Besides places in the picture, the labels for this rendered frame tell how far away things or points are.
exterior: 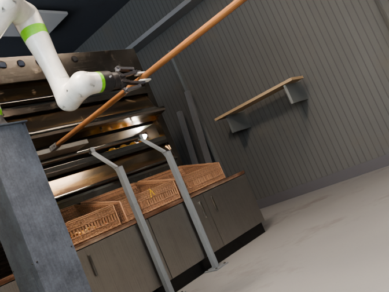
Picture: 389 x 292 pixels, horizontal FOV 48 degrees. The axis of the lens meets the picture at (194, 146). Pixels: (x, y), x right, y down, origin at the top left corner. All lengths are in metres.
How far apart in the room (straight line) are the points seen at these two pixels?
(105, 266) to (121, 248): 0.17
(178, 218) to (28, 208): 1.55
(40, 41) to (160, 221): 1.63
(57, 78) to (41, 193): 0.50
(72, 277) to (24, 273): 0.19
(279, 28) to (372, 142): 1.68
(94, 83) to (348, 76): 3.69
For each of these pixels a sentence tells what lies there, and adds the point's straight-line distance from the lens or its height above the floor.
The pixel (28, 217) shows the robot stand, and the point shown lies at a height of 0.78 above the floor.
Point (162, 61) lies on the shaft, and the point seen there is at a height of 1.20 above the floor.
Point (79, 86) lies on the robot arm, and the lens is 1.88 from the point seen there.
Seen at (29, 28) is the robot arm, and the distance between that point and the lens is 2.10.
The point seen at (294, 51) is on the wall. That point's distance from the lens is 5.39.
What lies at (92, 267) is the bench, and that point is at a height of 0.42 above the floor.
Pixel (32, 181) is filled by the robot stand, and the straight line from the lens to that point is 2.04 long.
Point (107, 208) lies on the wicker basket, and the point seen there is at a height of 0.72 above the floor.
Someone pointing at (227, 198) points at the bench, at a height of 0.42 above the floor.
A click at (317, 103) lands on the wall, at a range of 5.32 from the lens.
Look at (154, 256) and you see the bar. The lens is 3.04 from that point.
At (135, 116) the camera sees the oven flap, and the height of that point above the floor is 1.38.
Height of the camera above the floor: 0.63
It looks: 5 degrees up
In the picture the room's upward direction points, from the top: 23 degrees counter-clockwise
